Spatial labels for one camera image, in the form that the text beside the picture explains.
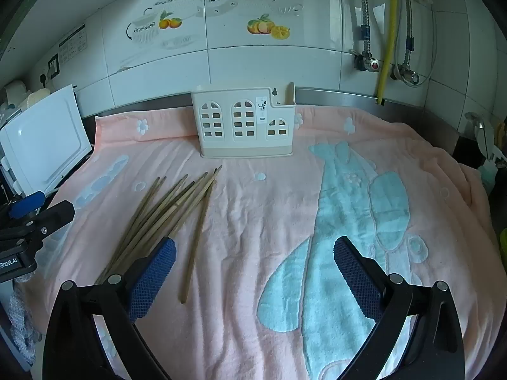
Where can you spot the yellow gas pipe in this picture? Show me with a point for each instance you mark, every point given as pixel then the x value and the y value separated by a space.
pixel 390 27

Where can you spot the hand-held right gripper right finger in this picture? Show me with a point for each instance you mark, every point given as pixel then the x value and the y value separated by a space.
pixel 356 281

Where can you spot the metal water valve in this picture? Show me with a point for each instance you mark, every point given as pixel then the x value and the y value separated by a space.
pixel 370 62
pixel 404 73

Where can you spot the pile of wooden chopsticks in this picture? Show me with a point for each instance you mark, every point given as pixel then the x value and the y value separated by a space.
pixel 180 198

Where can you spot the cream plastic utensil holder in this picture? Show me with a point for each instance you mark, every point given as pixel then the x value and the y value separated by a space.
pixel 226 126

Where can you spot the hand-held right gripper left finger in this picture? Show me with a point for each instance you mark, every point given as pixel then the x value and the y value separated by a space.
pixel 152 281

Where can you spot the spray bottle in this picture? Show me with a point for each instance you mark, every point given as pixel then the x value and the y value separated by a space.
pixel 487 138

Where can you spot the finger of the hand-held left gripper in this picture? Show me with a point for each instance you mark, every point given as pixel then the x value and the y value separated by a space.
pixel 51 217
pixel 27 204

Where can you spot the white cutting board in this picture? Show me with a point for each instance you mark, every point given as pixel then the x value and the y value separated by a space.
pixel 43 142

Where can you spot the pink printed towel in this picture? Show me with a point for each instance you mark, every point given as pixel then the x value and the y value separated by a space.
pixel 257 225

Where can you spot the wall socket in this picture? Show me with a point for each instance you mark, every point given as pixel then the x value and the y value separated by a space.
pixel 54 66

